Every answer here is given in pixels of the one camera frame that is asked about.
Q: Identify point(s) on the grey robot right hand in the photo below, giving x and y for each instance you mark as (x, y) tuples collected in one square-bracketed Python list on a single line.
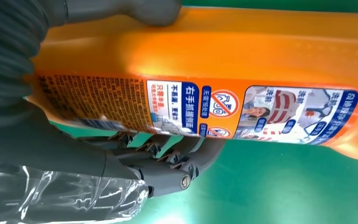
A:
[(58, 173)]

